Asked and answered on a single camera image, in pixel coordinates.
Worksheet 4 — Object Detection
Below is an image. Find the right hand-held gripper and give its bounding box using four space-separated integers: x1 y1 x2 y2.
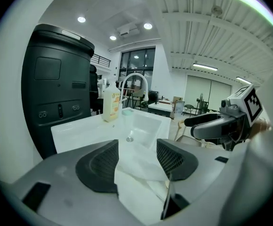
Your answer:
184 83 264 152

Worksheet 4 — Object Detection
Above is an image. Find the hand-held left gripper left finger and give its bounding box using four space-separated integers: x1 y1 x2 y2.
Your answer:
11 139 139 226

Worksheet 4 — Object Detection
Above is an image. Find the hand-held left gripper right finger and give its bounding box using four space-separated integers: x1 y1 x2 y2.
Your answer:
157 138 241 220

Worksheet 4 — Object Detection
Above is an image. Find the white cloth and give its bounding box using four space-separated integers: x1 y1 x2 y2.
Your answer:
114 147 173 226

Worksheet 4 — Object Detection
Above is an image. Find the person's right forearm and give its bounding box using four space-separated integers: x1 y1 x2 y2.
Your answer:
249 116 273 141

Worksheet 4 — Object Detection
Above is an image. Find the white sink basin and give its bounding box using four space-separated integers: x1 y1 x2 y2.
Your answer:
51 106 172 154

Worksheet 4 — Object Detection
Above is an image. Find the dark table with white top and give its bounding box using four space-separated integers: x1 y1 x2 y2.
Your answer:
147 101 174 117

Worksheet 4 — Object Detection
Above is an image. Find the soap bottle with orange label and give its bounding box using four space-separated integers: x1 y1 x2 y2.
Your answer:
102 80 121 123

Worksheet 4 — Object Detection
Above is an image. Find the tall black appliance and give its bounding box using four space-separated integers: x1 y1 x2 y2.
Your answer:
21 24 95 160

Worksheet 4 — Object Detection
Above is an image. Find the white curved faucet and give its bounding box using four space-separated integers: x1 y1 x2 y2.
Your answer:
120 73 149 108

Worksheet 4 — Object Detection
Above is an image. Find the black office chair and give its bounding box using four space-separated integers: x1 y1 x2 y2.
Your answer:
89 64 103 116

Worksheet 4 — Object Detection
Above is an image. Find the large dark window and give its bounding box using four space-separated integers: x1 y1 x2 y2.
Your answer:
119 46 156 96

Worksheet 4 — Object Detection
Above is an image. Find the black railing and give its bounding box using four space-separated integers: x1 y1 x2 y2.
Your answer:
90 54 111 68

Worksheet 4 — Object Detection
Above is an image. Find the ceiling air vent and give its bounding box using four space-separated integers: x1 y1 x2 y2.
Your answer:
116 24 141 36

